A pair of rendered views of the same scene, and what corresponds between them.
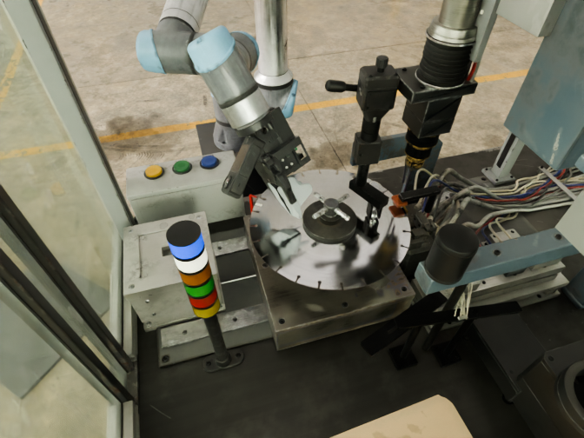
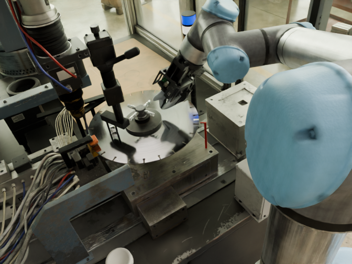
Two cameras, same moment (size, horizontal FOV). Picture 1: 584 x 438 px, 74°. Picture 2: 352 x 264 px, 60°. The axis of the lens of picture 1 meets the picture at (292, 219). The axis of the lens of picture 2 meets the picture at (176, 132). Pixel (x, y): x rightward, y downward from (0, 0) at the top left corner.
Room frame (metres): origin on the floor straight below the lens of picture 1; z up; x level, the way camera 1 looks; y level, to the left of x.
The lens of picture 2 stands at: (1.25, -0.12, 1.52)
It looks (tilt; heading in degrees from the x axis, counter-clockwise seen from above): 42 degrees down; 169
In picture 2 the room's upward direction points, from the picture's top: 7 degrees counter-clockwise
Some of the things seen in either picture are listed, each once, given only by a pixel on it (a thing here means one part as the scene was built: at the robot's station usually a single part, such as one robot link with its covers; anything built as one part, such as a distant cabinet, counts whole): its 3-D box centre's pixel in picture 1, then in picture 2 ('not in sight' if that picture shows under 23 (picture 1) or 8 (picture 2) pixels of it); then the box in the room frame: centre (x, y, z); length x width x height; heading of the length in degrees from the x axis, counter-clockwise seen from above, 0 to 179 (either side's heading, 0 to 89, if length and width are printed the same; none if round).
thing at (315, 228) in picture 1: (329, 216); (142, 118); (0.54, -0.08, 0.96); 0.11 x 0.11 x 0.03
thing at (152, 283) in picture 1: (175, 270); (241, 119); (0.51, 0.26, 0.82); 0.18 x 0.18 x 0.15; 16
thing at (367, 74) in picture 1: (373, 114); (105, 67); (0.59, -0.14, 1.17); 0.06 x 0.05 x 0.20; 97
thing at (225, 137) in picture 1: (234, 126); not in sight; (1.11, 0.19, 0.80); 0.15 x 0.15 x 0.10
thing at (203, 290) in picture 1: (198, 280); not in sight; (0.33, 0.14, 1.05); 0.05 x 0.04 x 0.03; 16
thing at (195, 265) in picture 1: (189, 254); (189, 28); (0.33, 0.14, 1.11); 0.05 x 0.04 x 0.03; 16
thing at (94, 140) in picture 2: (414, 203); (81, 151); (0.60, -0.26, 0.95); 0.10 x 0.03 x 0.07; 106
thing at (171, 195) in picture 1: (189, 193); (284, 171); (0.76, 0.28, 0.82); 0.28 x 0.11 x 0.15; 106
